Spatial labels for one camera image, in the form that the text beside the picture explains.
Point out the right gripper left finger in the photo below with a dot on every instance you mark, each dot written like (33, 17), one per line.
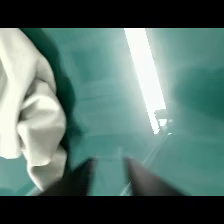
(75, 182)

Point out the white garment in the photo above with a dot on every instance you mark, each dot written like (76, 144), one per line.
(31, 110)

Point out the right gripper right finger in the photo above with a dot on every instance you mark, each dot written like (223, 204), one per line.
(146, 181)

